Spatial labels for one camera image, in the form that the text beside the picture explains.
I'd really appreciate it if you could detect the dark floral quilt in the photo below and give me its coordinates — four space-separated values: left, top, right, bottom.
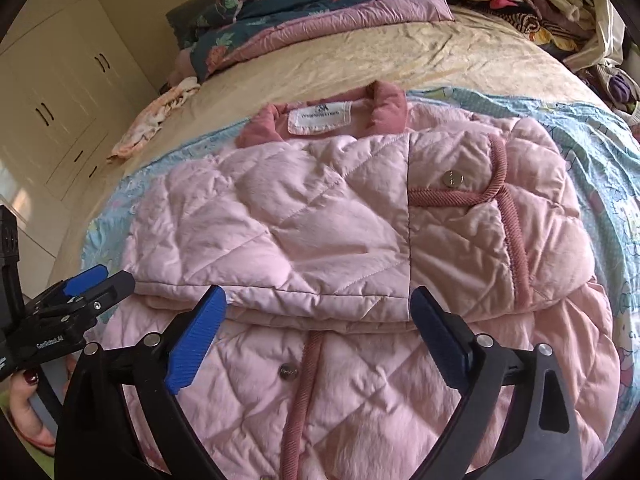
175 0 456 83

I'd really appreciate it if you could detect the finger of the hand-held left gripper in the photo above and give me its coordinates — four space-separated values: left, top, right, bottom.
30 271 136 332
62 265 109 297

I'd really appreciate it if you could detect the basket of clothes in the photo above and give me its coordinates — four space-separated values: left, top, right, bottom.
597 67 640 126

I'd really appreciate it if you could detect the cream wardrobe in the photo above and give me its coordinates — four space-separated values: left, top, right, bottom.
0 0 158 241

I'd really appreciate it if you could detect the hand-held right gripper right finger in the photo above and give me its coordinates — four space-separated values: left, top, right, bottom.
409 286 583 480

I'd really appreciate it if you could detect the small floral cloth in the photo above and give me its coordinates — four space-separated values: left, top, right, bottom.
106 76 201 162

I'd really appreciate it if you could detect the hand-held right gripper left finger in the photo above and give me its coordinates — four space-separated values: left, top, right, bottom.
55 285 228 480

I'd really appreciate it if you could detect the person's left hand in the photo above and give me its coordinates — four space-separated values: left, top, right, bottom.
7 367 56 456

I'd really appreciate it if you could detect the pile of clothes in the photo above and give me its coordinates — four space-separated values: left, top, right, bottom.
450 0 601 53

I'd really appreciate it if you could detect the cream curtain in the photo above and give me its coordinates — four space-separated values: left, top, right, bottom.
565 0 628 73

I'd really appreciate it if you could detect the pink cloth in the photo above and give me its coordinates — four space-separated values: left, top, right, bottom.
172 47 202 87

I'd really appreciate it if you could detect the bed with beige sheet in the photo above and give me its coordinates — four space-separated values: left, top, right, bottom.
45 5 640 480

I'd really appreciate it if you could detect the light blue cartoon blanket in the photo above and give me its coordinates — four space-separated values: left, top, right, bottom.
82 87 640 436

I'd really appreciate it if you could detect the pink quilted jacket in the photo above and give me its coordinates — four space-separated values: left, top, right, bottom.
102 80 621 480

